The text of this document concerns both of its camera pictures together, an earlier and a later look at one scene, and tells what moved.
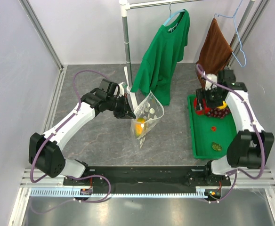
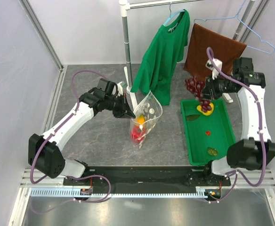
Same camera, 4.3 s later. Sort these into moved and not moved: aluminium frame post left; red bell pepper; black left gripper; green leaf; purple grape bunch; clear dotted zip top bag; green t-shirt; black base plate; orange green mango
Moved: orange green mango; red bell pepper; purple grape bunch; green leaf
Not moved: clear dotted zip top bag; aluminium frame post left; black left gripper; green t-shirt; black base plate
